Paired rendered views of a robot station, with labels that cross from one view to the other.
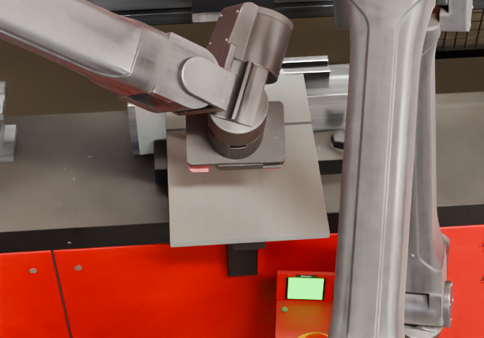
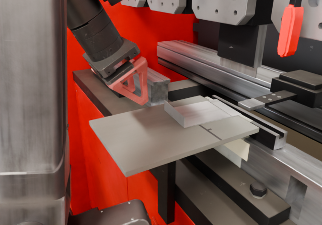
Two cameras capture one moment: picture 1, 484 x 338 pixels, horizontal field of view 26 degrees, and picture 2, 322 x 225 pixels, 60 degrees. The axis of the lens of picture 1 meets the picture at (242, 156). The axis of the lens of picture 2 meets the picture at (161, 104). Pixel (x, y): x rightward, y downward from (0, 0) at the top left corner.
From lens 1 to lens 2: 1.02 m
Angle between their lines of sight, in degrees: 56
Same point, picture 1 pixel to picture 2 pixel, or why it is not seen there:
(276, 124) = (120, 53)
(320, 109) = (259, 160)
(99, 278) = not seen: hidden behind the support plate
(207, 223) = (108, 126)
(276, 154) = (102, 66)
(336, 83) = (281, 152)
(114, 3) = (248, 92)
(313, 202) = (149, 158)
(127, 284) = (139, 183)
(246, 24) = not seen: outside the picture
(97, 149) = not seen: hidden behind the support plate
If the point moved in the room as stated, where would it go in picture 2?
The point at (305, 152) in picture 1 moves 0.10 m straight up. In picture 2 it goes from (192, 144) to (195, 86)
